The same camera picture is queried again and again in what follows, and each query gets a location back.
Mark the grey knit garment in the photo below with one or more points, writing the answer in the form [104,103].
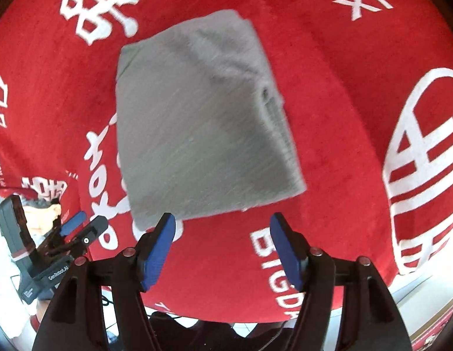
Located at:
[193,124]

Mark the cream cloth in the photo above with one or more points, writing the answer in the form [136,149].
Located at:
[41,216]

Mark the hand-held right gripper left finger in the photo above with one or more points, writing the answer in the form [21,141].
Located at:
[159,252]

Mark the red and beige box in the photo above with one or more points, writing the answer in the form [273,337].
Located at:
[440,327]

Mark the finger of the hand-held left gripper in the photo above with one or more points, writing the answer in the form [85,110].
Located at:
[73,223]
[91,232]

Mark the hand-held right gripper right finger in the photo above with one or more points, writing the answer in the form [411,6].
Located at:
[285,252]

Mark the red printed blanket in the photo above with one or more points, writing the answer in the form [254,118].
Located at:
[340,80]

